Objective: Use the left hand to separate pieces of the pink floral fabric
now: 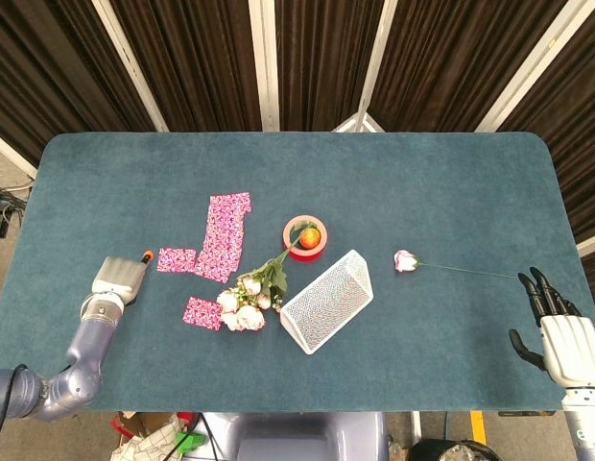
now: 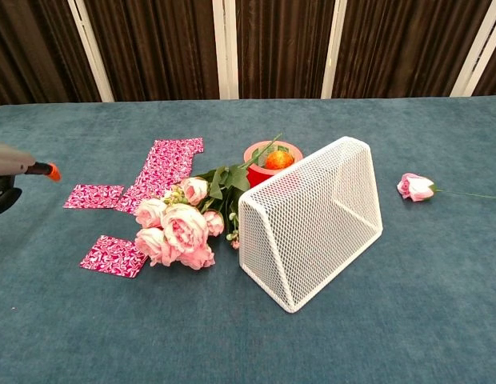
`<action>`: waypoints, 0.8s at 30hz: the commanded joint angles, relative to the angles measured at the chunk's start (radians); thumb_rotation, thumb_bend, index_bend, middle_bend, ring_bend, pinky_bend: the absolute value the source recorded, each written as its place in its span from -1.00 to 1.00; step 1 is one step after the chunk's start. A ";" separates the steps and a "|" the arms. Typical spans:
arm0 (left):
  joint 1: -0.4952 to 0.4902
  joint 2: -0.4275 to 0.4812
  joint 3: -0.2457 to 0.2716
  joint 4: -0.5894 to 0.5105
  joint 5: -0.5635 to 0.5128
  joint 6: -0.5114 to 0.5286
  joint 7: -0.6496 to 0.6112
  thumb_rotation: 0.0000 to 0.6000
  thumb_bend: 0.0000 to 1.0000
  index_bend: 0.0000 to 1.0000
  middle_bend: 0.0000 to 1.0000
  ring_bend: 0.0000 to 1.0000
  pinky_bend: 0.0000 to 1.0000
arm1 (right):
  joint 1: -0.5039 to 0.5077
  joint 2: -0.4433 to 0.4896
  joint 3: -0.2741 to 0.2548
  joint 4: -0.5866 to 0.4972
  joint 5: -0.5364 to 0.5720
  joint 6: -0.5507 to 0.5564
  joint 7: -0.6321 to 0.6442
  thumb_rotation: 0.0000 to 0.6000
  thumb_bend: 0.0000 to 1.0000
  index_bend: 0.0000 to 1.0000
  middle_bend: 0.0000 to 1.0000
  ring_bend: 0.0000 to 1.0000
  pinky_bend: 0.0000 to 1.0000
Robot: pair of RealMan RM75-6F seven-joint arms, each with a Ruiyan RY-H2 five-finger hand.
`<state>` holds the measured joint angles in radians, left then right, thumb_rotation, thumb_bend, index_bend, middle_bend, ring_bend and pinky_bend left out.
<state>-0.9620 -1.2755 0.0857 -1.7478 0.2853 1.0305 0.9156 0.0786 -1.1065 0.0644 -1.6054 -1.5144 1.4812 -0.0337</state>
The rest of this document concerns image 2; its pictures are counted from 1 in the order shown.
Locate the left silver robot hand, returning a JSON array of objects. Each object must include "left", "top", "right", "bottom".
[{"left": 0, "top": 141, "right": 62, "bottom": 216}]

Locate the dark brown curtain panel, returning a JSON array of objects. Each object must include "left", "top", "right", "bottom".
[
  {"left": 331, "top": 0, "right": 493, "bottom": 99},
  {"left": 82, "top": 0, "right": 221, "bottom": 102},
  {"left": 234, "top": 0, "right": 333, "bottom": 100},
  {"left": 0, "top": 0, "right": 101, "bottom": 108},
  {"left": 471, "top": 35, "right": 496, "bottom": 97}
]

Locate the pink rose bouquet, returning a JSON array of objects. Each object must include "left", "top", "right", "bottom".
[{"left": 134, "top": 133, "right": 283, "bottom": 271}]

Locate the red tape roll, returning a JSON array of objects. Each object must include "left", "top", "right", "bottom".
[{"left": 242, "top": 140, "right": 305, "bottom": 190}]

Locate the orange red ball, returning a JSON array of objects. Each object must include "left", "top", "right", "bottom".
[{"left": 264, "top": 150, "right": 296, "bottom": 171}]

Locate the white mesh basket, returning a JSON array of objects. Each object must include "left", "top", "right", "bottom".
[{"left": 237, "top": 135, "right": 384, "bottom": 314}]

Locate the single pink rose with stem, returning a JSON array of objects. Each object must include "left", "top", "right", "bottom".
[{"left": 396, "top": 172, "right": 496, "bottom": 202}]

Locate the blue felt table cover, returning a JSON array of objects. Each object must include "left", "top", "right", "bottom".
[{"left": 0, "top": 94, "right": 496, "bottom": 384}]

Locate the white frame post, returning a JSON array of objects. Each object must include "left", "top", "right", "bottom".
[
  {"left": 211, "top": 0, "right": 240, "bottom": 100},
  {"left": 66, "top": 0, "right": 115, "bottom": 103},
  {"left": 320, "top": 0, "right": 348, "bottom": 100},
  {"left": 450, "top": 0, "right": 496, "bottom": 98}
]

